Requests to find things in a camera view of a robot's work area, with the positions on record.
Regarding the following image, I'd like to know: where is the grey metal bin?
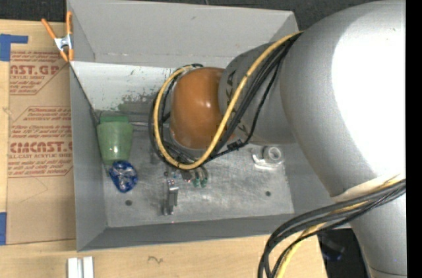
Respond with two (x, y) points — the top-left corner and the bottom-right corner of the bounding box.
(65, 0), (334, 253)

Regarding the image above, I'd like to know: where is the blue and clear crumpled packet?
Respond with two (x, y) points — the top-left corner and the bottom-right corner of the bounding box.
(108, 159), (140, 194)

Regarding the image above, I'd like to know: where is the green plastic cup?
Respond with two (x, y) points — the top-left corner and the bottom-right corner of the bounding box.
(96, 115), (135, 167)

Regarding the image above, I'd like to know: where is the brown cardboard board red print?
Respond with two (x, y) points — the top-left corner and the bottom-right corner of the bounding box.
(0, 18), (78, 246)

